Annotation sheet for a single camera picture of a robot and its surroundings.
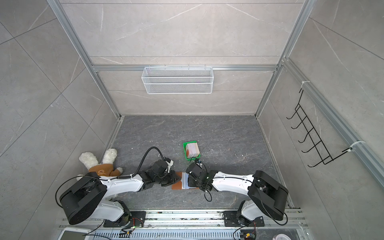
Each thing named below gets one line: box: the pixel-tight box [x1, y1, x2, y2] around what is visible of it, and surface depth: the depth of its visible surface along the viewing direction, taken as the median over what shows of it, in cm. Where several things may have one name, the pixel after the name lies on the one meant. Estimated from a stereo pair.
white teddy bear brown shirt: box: [76, 148, 123, 181], surface depth 86 cm
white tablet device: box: [57, 227, 93, 240], surface depth 67 cm
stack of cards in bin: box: [186, 142, 200, 159], surface depth 97 cm
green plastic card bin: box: [183, 140, 201, 161], surface depth 96 cm
